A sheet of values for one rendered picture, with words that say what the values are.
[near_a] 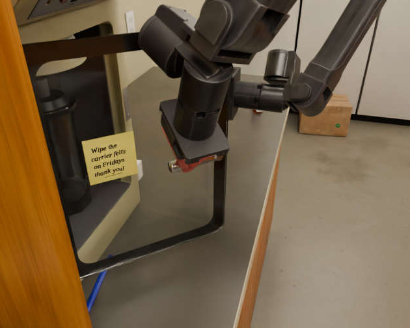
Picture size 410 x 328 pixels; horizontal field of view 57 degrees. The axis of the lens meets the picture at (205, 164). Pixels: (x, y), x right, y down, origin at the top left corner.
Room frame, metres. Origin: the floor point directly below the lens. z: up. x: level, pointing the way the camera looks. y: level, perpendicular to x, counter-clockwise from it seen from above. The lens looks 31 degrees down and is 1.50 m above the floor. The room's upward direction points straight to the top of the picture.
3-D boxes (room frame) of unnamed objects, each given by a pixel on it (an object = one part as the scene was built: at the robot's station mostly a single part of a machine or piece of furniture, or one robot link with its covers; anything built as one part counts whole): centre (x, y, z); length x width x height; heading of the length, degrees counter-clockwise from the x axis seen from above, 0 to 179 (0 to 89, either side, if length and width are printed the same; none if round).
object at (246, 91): (0.77, -0.09, 1.20); 0.07 x 0.07 x 0.10; 73
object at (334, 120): (3.08, -1.05, 0.14); 0.41 x 0.33 x 0.29; 80
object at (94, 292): (0.49, 0.20, 0.95); 0.14 x 0.01 x 0.01; 175
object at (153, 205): (0.52, 0.10, 1.19); 0.30 x 0.01 x 0.40; 117
